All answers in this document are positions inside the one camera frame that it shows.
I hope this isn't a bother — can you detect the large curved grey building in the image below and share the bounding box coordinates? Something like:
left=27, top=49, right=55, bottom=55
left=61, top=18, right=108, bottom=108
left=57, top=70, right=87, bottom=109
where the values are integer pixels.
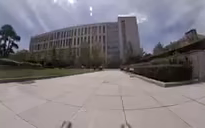
left=28, top=15, right=142, bottom=68

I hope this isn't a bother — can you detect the row of bare trees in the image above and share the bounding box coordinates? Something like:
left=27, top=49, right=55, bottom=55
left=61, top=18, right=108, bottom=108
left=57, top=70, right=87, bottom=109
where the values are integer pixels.
left=29, top=41, right=108, bottom=69

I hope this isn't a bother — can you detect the grey concrete slab pavement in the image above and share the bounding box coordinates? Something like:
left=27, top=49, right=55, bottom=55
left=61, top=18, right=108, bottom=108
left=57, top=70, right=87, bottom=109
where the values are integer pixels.
left=0, top=69, right=205, bottom=128

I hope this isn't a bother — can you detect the dark green hedge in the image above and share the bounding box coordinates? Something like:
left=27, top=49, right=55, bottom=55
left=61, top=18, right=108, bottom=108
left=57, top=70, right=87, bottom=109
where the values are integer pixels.
left=129, top=54, right=194, bottom=83

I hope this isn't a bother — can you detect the low concrete kerb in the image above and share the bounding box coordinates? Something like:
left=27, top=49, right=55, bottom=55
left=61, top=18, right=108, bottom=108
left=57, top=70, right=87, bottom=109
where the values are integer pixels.
left=121, top=69, right=200, bottom=88

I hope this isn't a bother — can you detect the robot's own part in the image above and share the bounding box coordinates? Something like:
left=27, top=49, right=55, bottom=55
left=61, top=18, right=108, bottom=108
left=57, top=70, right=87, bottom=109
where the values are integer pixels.
left=121, top=123, right=132, bottom=128
left=60, top=120, right=73, bottom=128

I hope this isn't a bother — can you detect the green lawn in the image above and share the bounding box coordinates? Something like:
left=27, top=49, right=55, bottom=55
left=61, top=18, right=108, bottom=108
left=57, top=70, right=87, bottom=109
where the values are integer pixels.
left=0, top=67, right=96, bottom=80

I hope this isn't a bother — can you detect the building on slope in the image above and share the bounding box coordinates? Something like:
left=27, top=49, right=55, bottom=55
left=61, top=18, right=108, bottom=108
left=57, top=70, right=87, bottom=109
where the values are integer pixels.
left=163, top=28, right=205, bottom=51

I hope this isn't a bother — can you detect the low green hedge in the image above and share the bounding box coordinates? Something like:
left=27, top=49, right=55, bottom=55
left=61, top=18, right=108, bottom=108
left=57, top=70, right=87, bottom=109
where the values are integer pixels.
left=0, top=57, right=44, bottom=70

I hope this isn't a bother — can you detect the tall dark tree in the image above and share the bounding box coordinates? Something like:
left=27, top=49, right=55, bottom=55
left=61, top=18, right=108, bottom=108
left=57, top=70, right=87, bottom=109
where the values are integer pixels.
left=0, top=24, right=22, bottom=58

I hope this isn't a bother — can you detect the grey concrete wall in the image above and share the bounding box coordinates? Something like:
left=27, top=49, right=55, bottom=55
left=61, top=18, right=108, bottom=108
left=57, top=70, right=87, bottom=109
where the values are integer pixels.
left=186, top=47, right=205, bottom=82

